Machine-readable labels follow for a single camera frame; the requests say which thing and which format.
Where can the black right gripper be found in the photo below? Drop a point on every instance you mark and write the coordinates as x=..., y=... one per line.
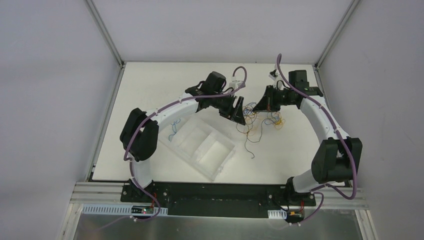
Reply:
x=269, y=100

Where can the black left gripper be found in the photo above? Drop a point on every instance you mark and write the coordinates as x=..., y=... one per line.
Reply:
x=230, y=106

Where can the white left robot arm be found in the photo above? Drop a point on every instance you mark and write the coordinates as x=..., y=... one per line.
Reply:
x=139, y=135

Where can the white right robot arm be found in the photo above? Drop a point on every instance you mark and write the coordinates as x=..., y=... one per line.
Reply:
x=338, y=156

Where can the white foam compartment tray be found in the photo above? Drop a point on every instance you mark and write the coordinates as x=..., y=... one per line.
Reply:
x=201, y=146

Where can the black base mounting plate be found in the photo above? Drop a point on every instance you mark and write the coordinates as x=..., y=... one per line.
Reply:
x=217, y=199

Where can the aluminium frame rail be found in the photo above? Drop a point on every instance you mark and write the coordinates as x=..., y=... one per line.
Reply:
x=96, y=212

